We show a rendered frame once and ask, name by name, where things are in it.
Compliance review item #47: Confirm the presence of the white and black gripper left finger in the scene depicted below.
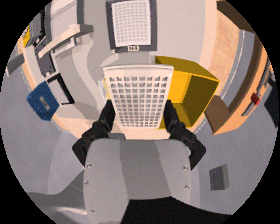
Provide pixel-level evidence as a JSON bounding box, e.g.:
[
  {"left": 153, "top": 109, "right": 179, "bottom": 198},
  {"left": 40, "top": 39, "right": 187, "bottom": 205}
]
[{"left": 72, "top": 99, "right": 116, "bottom": 167}]

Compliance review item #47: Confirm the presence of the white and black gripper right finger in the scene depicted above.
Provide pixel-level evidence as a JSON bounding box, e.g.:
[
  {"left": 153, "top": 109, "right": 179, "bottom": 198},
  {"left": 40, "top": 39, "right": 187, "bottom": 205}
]
[{"left": 163, "top": 99, "right": 206, "bottom": 171}]

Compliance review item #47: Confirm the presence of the black rectangular frame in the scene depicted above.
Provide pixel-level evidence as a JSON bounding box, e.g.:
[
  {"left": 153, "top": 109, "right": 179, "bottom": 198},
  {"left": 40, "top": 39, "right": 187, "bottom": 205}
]
[{"left": 47, "top": 73, "right": 75, "bottom": 105}]

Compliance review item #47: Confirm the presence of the yellow open-top bin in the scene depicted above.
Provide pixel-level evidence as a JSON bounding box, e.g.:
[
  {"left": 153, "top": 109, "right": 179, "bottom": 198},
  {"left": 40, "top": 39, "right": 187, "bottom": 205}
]
[{"left": 155, "top": 56, "right": 220, "bottom": 128}]

